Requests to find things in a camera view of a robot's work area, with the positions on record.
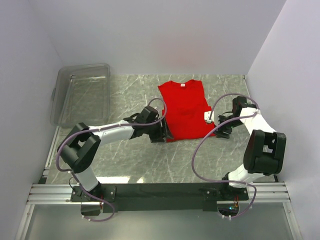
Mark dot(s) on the clear plastic bin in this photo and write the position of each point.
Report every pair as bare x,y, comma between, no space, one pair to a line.
81,95

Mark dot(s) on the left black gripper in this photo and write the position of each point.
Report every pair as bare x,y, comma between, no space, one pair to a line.
158,137

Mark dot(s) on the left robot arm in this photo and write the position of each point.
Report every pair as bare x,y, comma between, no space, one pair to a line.
79,148

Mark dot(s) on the aluminium rail frame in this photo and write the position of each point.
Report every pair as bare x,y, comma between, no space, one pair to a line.
50,215

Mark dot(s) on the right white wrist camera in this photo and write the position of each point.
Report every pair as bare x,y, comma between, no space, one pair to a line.
209,117

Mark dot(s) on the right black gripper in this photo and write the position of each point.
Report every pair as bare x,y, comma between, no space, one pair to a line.
219,133

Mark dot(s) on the black base beam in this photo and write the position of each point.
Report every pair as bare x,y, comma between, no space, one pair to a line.
169,196

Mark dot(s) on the red t shirt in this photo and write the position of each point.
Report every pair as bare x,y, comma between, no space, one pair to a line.
186,105

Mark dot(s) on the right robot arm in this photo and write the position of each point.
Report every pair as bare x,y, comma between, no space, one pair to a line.
265,151

